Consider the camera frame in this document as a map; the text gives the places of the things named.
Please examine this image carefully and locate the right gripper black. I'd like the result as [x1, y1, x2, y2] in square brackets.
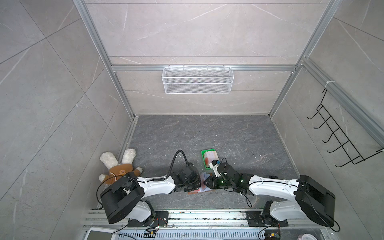
[202, 175, 235, 190]

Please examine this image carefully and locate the stack of cards in bin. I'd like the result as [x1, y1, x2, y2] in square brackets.
[203, 150, 220, 168]

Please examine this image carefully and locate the white tablet device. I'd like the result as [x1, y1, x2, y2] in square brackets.
[84, 227, 119, 240]

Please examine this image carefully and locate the white wire mesh basket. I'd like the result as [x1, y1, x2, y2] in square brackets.
[162, 67, 235, 94]

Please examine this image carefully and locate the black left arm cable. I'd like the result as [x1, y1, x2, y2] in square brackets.
[164, 149, 190, 181]

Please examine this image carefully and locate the black wire hook rack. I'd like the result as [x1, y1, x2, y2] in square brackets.
[307, 89, 384, 168]

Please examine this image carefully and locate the green plastic card bin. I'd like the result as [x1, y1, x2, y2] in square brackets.
[201, 149, 220, 170]

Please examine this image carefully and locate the brown leather card holder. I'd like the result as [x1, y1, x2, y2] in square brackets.
[188, 188, 201, 195]

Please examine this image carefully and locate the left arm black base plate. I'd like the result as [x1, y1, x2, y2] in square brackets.
[128, 211, 169, 228]

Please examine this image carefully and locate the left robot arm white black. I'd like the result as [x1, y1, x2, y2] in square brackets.
[100, 163, 201, 226]

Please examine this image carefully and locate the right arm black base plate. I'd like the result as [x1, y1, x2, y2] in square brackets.
[246, 211, 289, 227]

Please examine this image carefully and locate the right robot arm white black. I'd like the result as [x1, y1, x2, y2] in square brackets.
[204, 161, 338, 229]

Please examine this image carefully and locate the aluminium front rail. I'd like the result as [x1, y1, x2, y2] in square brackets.
[82, 209, 332, 230]

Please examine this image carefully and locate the white teddy bear brown shirt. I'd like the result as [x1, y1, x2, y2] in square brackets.
[99, 149, 143, 185]

